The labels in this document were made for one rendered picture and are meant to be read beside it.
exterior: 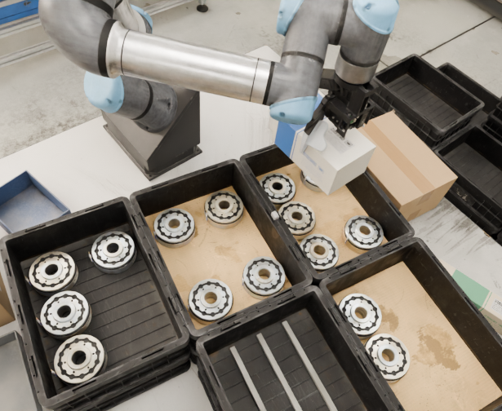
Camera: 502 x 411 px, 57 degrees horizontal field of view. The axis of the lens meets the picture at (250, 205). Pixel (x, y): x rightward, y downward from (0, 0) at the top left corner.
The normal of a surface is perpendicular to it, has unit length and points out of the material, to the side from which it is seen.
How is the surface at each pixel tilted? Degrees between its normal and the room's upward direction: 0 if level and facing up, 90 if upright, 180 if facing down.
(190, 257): 0
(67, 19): 47
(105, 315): 0
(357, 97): 90
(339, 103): 1
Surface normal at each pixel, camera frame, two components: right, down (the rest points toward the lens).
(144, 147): -0.47, -0.07
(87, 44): -0.04, 0.35
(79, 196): 0.08, -0.56
